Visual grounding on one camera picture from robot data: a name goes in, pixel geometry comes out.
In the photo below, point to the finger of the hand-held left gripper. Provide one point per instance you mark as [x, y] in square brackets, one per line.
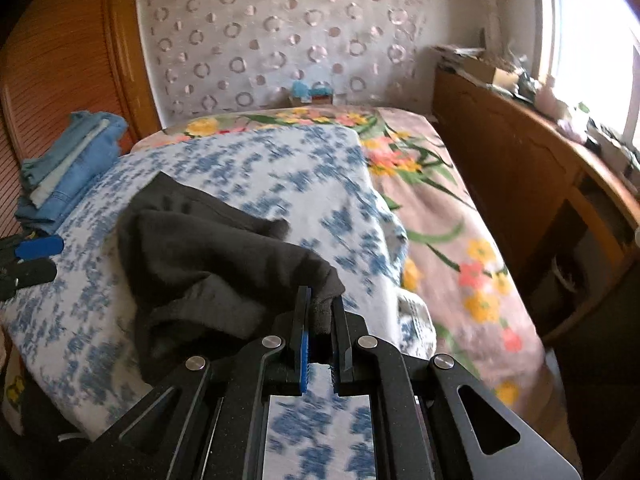
[32, 272]
[39, 247]

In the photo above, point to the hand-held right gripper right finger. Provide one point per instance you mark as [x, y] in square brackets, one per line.
[344, 347]

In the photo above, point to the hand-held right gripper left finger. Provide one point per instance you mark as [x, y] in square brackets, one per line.
[302, 342]

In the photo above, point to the black pants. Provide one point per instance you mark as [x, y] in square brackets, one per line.
[210, 270]

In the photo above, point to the pale grey folded pants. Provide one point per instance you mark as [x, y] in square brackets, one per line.
[65, 165]

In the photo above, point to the blue denim folded jeans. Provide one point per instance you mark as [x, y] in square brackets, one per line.
[65, 195]

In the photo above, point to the faded blue folded jeans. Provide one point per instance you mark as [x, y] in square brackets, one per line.
[95, 135]

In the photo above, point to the pink flowered bedspread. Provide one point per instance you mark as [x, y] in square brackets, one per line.
[450, 240]

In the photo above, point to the blue floral white blanket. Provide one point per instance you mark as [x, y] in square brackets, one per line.
[280, 175]

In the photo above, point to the wooden slatted wardrobe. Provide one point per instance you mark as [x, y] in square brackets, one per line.
[60, 60]

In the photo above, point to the dark waste bin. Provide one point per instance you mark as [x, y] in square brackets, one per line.
[567, 275]

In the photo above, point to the wooden side cabinet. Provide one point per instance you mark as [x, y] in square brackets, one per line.
[510, 160]

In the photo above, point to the stack of papers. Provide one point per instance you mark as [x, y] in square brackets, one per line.
[457, 55]

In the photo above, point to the open cardboard box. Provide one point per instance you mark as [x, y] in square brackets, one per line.
[502, 76]

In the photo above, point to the window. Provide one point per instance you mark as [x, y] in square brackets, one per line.
[590, 35]

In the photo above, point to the circle patterned wall cloth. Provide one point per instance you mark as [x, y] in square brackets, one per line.
[280, 40]

